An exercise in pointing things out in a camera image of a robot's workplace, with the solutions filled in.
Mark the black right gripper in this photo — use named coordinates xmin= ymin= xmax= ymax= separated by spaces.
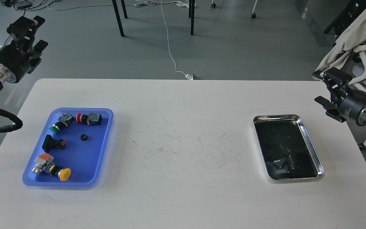
xmin=312 ymin=67 xmax=366 ymax=126

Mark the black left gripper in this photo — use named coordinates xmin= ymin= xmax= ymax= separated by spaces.
xmin=0 ymin=16 xmax=48 ymax=84

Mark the small black gear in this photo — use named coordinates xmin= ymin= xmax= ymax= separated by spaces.
xmin=80 ymin=134 xmax=88 ymax=141

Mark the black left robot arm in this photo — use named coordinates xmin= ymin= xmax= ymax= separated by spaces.
xmin=0 ymin=16 xmax=48 ymax=133

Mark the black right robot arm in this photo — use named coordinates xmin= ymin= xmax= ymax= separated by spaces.
xmin=312 ymin=67 xmax=366 ymax=126

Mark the white chair with beige cloth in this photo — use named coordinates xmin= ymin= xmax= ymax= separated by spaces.
xmin=316 ymin=9 xmax=366 ymax=150

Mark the silver metal tray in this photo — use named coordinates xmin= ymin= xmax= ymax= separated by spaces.
xmin=253 ymin=114 xmax=325 ymax=182

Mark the black table leg left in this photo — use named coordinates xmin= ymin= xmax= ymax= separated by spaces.
xmin=112 ymin=0 xmax=128 ymax=37

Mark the black table leg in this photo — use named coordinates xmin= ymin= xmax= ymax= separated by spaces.
xmin=112 ymin=0 xmax=128 ymax=37
xmin=188 ymin=0 xmax=195 ymax=35

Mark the black square push button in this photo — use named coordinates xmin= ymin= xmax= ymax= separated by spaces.
xmin=42 ymin=135 xmax=66 ymax=153

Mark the blue plastic tray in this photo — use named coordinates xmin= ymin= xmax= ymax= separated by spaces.
xmin=22 ymin=108 xmax=114 ymax=188

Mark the white power adapter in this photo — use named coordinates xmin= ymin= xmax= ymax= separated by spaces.
xmin=185 ymin=74 xmax=199 ymax=80

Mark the black table leg right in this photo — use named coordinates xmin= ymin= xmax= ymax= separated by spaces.
xmin=188 ymin=0 xmax=195 ymax=35

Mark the black cable on floor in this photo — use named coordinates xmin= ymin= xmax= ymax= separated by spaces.
xmin=1 ymin=0 xmax=59 ymax=45

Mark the green push button switch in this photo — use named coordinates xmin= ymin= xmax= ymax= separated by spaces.
xmin=49 ymin=112 xmax=75 ymax=135

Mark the red push button switch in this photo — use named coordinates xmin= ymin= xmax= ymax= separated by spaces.
xmin=75 ymin=113 xmax=103 ymax=126

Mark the yellow push button switch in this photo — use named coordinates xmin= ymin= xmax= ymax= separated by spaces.
xmin=32 ymin=153 xmax=71 ymax=182

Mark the white cable on floor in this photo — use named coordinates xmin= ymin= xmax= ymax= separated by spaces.
xmin=134 ymin=0 xmax=197 ymax=77

